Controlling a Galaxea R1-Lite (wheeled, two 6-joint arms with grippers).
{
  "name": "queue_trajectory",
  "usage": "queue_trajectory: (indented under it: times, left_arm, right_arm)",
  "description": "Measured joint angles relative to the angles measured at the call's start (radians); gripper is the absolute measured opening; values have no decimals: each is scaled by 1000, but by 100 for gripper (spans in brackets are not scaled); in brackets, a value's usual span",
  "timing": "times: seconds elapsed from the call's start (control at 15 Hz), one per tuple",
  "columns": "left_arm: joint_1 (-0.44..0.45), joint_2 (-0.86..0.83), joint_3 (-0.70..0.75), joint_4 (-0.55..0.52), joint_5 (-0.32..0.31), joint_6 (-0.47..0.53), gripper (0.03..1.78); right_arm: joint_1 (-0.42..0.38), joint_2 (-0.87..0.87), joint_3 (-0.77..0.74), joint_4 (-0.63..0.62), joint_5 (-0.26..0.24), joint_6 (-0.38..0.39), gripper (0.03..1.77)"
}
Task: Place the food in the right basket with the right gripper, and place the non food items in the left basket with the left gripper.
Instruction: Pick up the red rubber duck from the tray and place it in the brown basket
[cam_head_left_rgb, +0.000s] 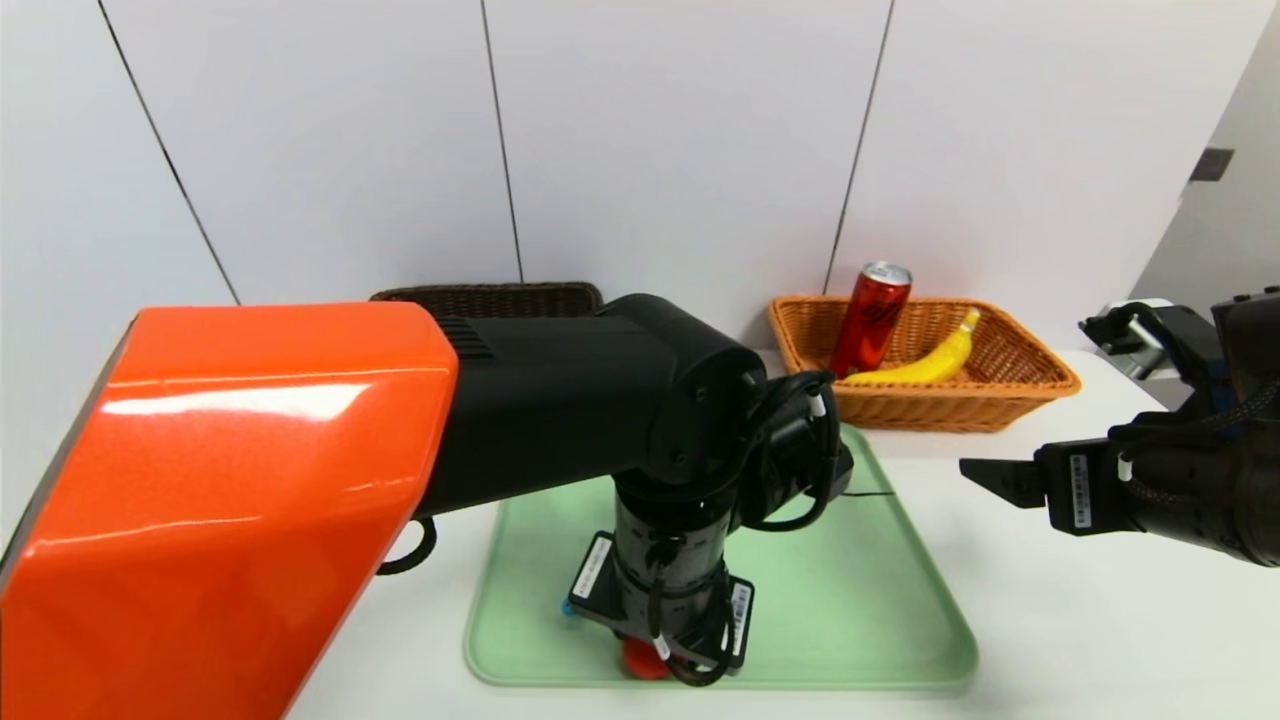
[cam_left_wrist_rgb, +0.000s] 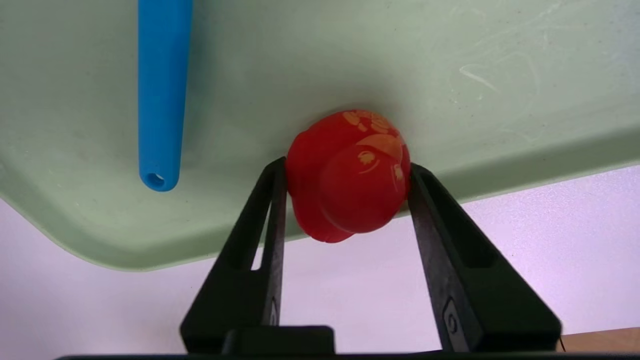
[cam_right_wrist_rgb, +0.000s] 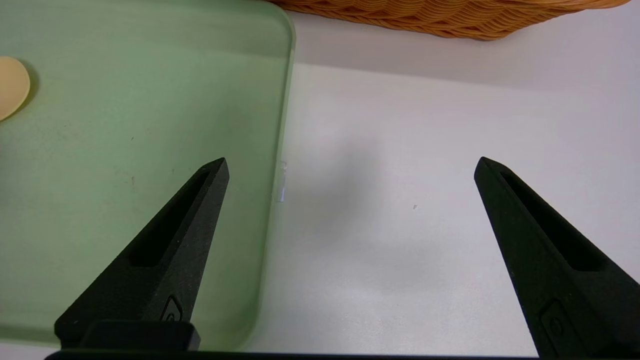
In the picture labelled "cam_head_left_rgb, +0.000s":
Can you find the light green plastic tray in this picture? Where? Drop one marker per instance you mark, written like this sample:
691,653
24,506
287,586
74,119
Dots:
860,600

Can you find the red soda can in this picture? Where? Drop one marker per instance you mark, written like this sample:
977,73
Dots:
870,320

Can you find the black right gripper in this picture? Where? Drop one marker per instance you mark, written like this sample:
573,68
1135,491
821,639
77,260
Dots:
1076,490

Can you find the orange wicker basket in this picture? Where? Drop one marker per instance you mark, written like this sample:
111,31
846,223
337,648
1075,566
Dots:
960,400

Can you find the red rubber duck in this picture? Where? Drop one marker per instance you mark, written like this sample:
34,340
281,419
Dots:
642,665

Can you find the dark brown wicker basket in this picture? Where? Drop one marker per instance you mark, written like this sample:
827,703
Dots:
500,297

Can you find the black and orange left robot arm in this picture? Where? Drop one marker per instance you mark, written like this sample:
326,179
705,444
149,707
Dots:
300,480

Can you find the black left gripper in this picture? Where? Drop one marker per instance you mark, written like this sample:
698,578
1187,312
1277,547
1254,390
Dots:
660,612

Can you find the dark grey wall plate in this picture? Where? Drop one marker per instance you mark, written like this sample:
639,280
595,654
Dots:
1212,165

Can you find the yellow banana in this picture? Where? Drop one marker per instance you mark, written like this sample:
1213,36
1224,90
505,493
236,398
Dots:
930,362

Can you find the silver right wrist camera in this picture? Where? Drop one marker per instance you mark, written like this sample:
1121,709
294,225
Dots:
1130,335

